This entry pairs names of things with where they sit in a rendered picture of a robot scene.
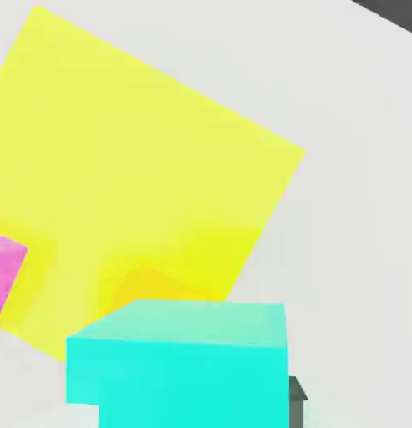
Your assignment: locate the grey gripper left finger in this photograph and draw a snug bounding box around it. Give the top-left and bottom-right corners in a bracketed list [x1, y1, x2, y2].
[57, 402, 100, 428]

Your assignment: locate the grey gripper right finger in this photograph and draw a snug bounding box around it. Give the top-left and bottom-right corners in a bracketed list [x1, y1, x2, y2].
[287, 374, 324, 428]

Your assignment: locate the small cyan cube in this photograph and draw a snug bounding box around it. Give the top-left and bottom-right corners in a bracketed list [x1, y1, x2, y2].
[64, 298, 291, 428]

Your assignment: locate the small pink cube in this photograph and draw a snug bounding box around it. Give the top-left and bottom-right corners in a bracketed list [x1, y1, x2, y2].
[0, 232, 29, 332]

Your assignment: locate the large yellow box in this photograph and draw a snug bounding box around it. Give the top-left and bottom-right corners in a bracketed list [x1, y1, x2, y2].
[0, 4, 307, 366]

